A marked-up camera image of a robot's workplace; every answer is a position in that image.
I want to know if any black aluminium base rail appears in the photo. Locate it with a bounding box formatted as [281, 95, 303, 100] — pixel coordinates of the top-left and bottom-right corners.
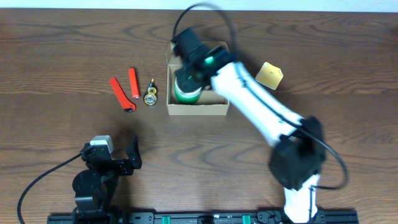
[47, 210, 360, 224]

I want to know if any green tape roll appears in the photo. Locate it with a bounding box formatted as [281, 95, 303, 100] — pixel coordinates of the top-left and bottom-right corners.
[174, 77, 202, 105]

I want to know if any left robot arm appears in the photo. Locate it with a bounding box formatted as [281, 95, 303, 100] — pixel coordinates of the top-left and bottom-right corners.
[72, 135, 142, 223]

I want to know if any brown cardboard box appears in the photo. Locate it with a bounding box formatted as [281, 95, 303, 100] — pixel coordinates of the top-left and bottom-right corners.
[165, 42, 229, 116]

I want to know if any long orange utility knife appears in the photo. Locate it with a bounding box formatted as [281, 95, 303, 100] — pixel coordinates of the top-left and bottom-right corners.
[109, 77, 136, 113]

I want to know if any yellow sticky note pad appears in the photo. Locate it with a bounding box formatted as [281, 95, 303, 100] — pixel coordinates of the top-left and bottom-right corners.
[255, 62, 284, 90]

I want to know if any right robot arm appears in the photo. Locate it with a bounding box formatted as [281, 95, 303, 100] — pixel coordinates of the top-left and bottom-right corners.
[171, 29, 326, 223]

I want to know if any short orange utility knife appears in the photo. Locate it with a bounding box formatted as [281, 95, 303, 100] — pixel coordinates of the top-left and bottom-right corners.
[128, 68, 140, 100]

